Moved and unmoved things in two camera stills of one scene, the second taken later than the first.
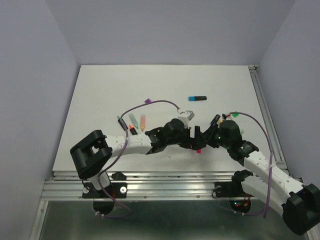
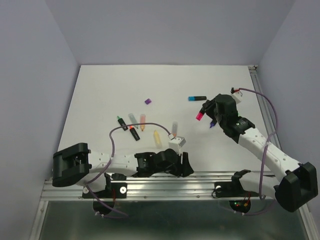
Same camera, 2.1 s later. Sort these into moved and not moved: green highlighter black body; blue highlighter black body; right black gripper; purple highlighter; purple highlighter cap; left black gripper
Moved: left black gripper; right black gripper
Not moved: blue highlighter black body; purple highlighter cap; purple highlighter; green highlighter black body
